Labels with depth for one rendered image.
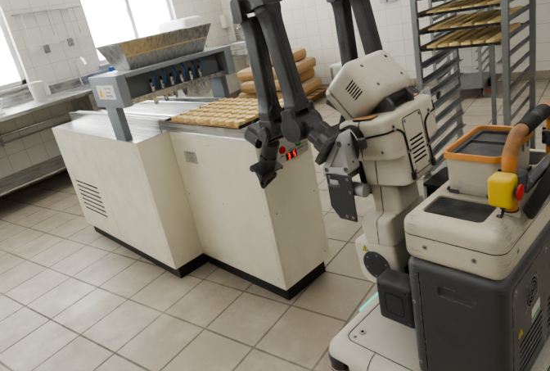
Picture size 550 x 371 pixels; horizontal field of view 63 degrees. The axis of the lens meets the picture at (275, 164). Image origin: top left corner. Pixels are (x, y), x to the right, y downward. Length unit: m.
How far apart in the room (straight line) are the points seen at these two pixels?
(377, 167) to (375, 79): 0.27
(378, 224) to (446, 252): 0.35
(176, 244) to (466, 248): 1.79
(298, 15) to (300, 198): 4.87
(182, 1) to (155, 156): 4.82
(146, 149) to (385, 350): 1.49
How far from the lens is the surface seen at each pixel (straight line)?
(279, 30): 1.30
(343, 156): 1.23
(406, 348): 1.58
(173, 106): 2.92
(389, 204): 1.44
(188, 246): 2.64
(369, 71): 1.33
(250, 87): 6.14
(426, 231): 1.15
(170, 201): 2.51
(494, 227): 1.11
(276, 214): 2.03
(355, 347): 1.59
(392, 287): 1.42
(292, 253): 2.17
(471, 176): 1.22
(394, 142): 1.29
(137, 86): 2.45
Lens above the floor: 1.36
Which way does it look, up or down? 20 degrees down
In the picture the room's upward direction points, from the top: 12 degrees counter-clockwise
